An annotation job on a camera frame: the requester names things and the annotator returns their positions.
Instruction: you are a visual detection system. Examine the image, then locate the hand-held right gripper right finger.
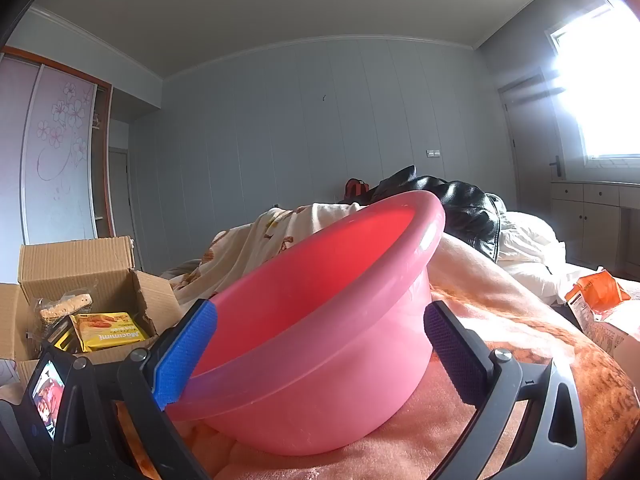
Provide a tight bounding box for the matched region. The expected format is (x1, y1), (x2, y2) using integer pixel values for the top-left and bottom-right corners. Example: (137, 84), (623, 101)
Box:
(424, 301), (587, 480)

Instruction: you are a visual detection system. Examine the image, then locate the black leather jacket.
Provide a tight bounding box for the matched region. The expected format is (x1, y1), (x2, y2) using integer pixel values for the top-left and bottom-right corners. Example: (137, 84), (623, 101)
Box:
(367, 165), (506, 263)

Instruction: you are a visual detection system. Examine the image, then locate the pink plastic basin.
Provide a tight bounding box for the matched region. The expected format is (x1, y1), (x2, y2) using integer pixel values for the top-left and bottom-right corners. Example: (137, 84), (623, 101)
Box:
(162, 190), (447, 457)

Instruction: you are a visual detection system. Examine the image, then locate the white duvet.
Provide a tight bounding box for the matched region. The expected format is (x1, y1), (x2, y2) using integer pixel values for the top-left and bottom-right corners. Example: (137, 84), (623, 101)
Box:
(492, 207), (568, 306)

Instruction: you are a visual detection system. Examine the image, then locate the white snack packet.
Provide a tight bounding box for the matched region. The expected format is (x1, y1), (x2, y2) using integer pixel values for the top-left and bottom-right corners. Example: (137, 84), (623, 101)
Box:
(582, 305), (640, 371)

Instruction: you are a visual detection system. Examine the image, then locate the grey drawer cabinet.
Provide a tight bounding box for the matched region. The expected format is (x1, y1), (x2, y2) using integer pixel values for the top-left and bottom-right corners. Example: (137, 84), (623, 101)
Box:
(550, 180), (640, 281)

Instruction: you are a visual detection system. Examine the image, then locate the puffed rice bar packet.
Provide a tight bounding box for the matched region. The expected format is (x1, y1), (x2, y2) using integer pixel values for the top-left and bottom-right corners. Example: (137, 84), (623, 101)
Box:
(39, 293), (94, 328)

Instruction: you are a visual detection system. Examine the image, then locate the brown cardboard box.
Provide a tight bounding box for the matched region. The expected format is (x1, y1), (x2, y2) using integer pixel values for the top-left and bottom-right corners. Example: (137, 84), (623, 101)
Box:
(0, 236), (183, 401)

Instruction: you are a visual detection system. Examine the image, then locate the orange fleece blanket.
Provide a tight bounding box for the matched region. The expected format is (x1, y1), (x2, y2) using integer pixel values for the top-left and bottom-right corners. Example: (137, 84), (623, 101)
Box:
(115, 275), (640, 480)

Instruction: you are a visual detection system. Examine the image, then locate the cream printed blanket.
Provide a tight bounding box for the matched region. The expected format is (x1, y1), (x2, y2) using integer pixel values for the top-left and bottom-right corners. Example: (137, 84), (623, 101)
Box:
(160, 202), (576, 331)

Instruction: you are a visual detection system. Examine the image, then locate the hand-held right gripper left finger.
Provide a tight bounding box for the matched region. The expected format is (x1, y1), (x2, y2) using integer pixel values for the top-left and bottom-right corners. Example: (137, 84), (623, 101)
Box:
(50, 300), (219, 480)

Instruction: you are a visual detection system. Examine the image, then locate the yellow snack packet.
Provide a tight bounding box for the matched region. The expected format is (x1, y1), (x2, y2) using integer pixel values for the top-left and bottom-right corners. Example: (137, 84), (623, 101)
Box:
(70, 311), (151, 353)

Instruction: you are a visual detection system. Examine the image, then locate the orange snack bag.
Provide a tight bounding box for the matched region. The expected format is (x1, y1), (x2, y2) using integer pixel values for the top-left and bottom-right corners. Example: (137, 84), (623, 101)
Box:
(565, 269), (632, 318)

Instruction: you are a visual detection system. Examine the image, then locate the bright window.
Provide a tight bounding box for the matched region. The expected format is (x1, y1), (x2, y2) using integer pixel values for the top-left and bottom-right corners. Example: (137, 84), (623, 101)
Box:
(550, 2), (640, 161)

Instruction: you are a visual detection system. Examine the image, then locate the red bag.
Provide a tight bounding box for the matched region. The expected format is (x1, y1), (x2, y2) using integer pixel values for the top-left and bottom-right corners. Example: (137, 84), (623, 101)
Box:
(344, 178), (371, 203)

